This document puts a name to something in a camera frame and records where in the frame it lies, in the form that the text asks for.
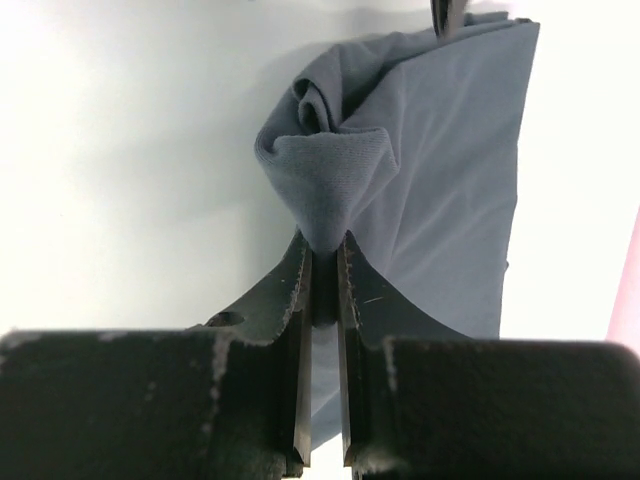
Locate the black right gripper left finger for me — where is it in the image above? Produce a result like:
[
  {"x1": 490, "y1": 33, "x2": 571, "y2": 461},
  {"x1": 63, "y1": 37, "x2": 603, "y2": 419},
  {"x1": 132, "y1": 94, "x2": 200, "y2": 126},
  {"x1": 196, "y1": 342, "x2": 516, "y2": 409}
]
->
[{"x1": 1, "y1": 236, "x2": 312, "y2": 479}]

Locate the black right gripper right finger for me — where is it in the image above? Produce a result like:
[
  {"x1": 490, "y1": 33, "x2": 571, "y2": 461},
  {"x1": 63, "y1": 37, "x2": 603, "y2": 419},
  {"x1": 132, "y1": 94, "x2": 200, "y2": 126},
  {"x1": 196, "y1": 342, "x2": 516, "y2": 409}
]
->
[{"x1": 337, "y1": 235, "x2": 639, "y2": 479}]

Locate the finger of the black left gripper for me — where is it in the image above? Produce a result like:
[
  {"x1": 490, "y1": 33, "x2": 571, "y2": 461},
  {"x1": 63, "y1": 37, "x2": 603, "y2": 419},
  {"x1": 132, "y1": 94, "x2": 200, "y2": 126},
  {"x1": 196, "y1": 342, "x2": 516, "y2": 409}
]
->
[{"x1": 430, "y1": 0, "x2": 469, "y2": 39}]

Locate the grey t-shirt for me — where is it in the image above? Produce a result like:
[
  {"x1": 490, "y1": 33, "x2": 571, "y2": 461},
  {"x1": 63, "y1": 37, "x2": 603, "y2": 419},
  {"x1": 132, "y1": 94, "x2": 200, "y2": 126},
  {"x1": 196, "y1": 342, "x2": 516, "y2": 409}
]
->
[{"x1": 252, "y1": 10, "x2": 542, "y2": 451}]

